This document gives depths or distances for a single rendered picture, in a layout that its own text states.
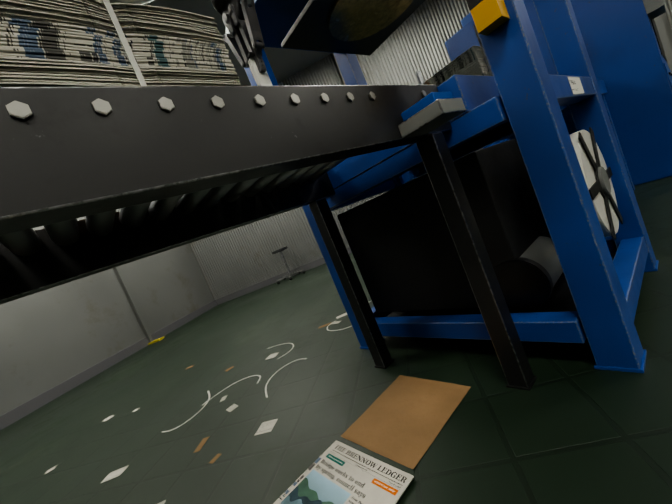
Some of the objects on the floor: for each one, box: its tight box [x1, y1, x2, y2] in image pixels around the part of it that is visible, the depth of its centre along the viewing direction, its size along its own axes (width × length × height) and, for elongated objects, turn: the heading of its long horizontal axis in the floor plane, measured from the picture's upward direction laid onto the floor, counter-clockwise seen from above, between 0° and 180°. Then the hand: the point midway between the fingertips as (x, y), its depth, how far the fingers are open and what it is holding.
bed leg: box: [309, 198, 394, 369], centre depth 117 cm, size 6×6×68 cm
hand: (260, 75), depth 68 cm, fingers closed
